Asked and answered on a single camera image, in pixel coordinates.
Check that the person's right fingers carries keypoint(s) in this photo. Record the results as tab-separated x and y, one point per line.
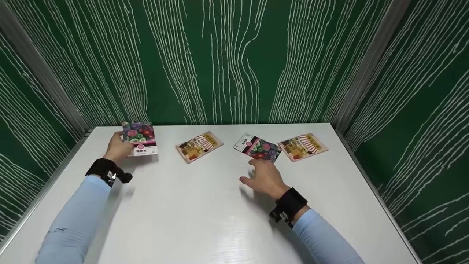
256	165

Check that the black wrist band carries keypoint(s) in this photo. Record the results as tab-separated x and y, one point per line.
288	207
108	171

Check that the person's right hand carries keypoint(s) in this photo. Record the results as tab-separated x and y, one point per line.
267	180

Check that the yellow striped seed packet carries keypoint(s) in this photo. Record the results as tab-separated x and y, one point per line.
199	146
303	146

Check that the person's left hand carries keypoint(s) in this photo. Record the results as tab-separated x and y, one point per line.
117	149

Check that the person's right thumb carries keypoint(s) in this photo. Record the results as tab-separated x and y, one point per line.
247	179

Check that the flower print seed packet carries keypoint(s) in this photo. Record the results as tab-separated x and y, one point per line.
258	147
141	139

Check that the person's left thumb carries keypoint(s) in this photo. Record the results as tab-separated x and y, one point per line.
128	146

